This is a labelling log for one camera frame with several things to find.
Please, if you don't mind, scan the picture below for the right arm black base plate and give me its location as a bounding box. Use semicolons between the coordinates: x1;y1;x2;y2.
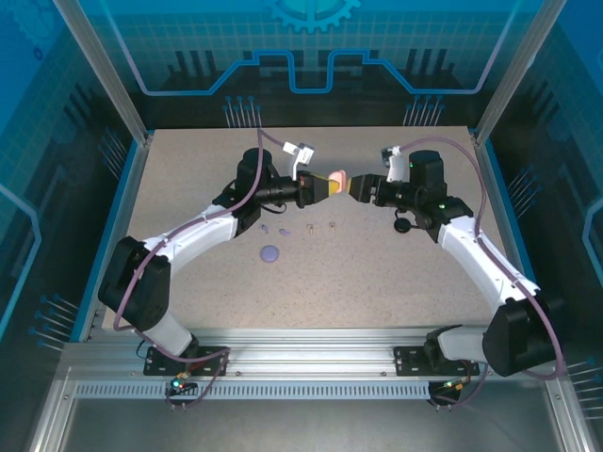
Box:
393;345;481;378

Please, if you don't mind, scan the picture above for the aluminium table side rail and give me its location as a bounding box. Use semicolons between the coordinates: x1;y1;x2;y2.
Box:
77;131;155;344
472;131;543;344

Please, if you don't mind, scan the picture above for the small connector with LED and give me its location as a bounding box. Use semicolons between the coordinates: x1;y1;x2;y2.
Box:
164;371;198;396
431;376;472;396

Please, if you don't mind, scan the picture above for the wide aluminium mounting rail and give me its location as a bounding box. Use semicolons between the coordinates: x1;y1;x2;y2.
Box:
59;326;569;380

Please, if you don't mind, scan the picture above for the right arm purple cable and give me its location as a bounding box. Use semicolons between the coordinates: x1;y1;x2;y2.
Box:
399;136;565;412

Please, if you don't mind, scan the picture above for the aluminium frame post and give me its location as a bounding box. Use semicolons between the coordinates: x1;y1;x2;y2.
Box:
52;0;155;146
472;0;552;148

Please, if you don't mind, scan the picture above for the grey sheet metal panel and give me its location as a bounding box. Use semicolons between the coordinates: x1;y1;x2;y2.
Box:
60;398;564;452

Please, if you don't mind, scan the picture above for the slotted grey cable duct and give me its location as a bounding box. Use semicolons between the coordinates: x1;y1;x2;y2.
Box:
73;380;437;402

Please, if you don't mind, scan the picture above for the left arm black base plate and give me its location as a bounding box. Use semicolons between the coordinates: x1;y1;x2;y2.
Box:
142;345;232;378

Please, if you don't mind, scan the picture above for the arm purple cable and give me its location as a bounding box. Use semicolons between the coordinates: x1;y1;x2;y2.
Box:
399;136;565;412
114;127;289;412

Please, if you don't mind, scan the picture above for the blue table edge trim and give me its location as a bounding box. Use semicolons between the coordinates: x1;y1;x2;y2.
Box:
480;138;558;344
69;138;142;344

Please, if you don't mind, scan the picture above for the aluminium lower frame rail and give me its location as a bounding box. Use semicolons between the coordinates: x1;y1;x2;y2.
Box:
25;366;79;452
546;376;597;452

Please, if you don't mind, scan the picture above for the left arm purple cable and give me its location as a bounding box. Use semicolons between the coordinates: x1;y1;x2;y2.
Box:
114;127;289;412

